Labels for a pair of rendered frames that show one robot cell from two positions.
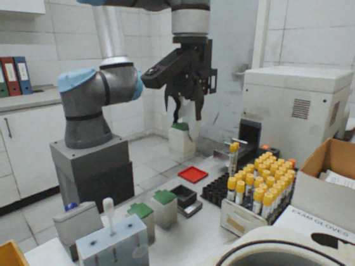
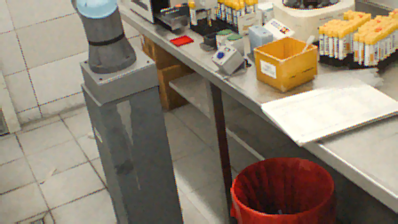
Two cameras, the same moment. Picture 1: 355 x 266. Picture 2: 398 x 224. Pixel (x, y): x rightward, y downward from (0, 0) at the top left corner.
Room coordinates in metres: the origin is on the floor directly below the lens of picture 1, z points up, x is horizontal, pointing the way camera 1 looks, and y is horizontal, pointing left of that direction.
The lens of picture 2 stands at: (-0.14, 1.72, 1.61)
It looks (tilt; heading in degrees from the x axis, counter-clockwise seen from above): 28 degrees down; 292
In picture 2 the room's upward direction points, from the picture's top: 9 degrees counter-clockwise
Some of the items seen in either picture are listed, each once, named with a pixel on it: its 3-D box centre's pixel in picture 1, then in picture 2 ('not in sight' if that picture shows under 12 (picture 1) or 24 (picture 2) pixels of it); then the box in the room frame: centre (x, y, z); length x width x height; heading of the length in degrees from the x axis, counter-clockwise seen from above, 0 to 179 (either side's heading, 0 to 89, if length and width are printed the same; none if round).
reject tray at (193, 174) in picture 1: (193, 174); (181, 40); (0.60, -0.05, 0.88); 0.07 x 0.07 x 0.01; 45
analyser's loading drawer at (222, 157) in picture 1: (238, 147); (168, 14); (0.71, -0.21, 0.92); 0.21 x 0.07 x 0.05; 135
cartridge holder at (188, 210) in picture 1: (182, 197); (213, 41); (0.47, -0.01, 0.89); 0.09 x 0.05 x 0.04; 46
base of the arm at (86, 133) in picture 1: (86, 126); (109, 48); (0.70, 0.30, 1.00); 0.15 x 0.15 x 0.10
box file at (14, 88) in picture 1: (9, 75); not in sight; (1.92, 1.44, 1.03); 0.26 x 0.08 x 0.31; 44
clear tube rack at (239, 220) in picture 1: (264, 200); (235, 16); (0.43, -0.20, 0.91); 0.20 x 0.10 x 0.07; 135
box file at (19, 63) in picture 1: (21, 75); not in sight; (1.99, 1.38, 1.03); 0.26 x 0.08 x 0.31; 44
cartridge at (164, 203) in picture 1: (163, 208); (225, 41); (0.41, 0.03, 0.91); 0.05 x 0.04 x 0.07; 45
